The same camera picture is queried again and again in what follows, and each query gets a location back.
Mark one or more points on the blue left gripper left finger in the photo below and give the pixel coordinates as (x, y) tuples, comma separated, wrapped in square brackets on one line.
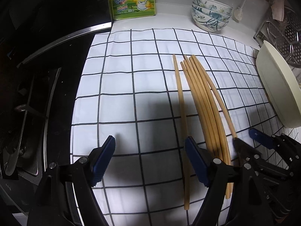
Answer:
[(100, 159)]

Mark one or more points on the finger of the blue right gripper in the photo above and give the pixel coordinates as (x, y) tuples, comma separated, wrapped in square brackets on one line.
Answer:
[(242, 148), (261, 138)]

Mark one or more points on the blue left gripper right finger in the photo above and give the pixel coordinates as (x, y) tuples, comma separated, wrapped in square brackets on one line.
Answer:
[(199, 159)]

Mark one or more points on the lone wooden chopstick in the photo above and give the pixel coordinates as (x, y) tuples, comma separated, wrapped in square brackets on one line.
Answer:
[(184, 127)]

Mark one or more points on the cream round basin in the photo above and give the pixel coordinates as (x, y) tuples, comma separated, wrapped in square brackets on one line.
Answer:
[(280, 84)]

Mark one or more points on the white black grid cloth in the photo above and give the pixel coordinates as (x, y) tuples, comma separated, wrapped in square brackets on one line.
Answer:
[(128, 90)]

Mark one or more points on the perforated steel steamer tray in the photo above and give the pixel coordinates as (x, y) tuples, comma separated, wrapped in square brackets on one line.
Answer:
[(291, 28)]

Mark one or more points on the bottom floral ceramic bowl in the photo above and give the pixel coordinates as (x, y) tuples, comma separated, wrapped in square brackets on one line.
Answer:
[(207, 23)]

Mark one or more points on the floral ceramic bowl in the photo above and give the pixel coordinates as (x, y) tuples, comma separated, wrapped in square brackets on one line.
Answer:
[(207, 23), (220, 16), (214, 6)]

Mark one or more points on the middle floral ceramic bowl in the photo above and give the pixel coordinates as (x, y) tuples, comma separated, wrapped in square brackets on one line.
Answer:
[(220, 16)]

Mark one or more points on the pink hanging cloth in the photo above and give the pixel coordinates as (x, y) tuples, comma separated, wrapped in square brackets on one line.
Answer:
[(278, 10)]

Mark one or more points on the black stove cooktop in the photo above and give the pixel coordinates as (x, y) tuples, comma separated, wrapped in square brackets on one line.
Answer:
[(44, 45)]

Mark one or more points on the top floral ceramic bowl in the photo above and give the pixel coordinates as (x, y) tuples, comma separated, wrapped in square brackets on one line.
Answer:
[(214, 6)]

